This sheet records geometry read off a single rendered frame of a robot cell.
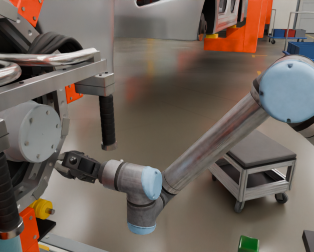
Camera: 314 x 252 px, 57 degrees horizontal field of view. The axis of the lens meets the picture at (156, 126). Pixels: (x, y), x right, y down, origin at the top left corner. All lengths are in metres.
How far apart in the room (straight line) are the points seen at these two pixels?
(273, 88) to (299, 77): 0.05
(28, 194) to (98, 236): 0.79
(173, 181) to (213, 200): 0.94
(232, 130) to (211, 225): 0.95
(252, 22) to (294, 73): 3.48
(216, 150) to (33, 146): 0.48
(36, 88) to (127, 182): 0.40
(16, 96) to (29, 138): 0.13
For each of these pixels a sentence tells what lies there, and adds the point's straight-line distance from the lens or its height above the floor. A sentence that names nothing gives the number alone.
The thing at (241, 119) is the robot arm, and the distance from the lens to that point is 0.81.
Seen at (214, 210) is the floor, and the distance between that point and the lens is 1.79.
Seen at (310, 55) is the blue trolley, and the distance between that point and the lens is 5.98.
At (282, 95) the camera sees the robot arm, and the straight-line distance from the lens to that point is 0.61.
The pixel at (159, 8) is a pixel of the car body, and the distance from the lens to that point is 3.04.
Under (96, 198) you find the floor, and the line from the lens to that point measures 1.89.
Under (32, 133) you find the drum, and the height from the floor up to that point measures 0.86.
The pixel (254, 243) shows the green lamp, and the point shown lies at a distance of 0.67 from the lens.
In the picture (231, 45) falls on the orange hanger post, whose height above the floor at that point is 0.60.
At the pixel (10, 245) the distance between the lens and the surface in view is 0.73.
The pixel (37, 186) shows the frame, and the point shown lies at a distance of 0.93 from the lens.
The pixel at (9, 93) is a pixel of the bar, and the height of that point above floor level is 0.97.
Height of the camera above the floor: 1.11
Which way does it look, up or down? 23 degrees down
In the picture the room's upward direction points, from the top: straight up
